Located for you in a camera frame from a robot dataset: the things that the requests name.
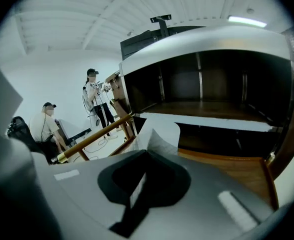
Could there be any black office chair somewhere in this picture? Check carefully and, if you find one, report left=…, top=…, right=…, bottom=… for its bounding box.
left=6, top=115, right=50, bottom=165

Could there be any black monitor mount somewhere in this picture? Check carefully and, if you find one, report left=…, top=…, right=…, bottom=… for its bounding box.
left=149, top=14, right=173, bottom=35

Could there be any brown wooden surface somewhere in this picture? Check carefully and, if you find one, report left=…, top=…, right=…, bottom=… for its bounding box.
left=178, top=147, right=280, bottom=211

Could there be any silver shelf cabinet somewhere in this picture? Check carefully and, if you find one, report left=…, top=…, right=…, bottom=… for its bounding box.
left=118, top=25, right=294, bottom=182

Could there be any brown wooden cabinet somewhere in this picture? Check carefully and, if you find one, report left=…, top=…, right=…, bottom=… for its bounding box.
left=104, top=69, right=131, bottom=116

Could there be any black monitor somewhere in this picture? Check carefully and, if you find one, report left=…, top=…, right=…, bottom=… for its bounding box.
left=119, top=29, right=163, bottom=61

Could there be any ceiling light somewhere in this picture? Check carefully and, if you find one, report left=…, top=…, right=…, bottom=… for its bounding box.
left=227, top=14, right=268, bottom=28

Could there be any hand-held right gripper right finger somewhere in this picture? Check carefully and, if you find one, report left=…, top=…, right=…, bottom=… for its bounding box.
left=136, top=149, right=275, bottom=240

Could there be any wooden rail with brass cap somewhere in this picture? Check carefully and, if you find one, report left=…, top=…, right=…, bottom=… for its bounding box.
left=56, top=113, right=136, bottom=164

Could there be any floor cable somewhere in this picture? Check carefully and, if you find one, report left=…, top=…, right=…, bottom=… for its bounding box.
left=83, top=135, right=115, bottom=161

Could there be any white slipper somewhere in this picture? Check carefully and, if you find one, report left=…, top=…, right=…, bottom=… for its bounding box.
left=134, top=111, right=284, bottom=157

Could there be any white desk with black keyboard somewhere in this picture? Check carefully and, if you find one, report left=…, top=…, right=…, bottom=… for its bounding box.
left=54, top=118, right=93, bottom=149

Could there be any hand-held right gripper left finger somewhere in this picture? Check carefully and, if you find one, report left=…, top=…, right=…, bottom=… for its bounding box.
left=36, top=149, right=148, bottom=230

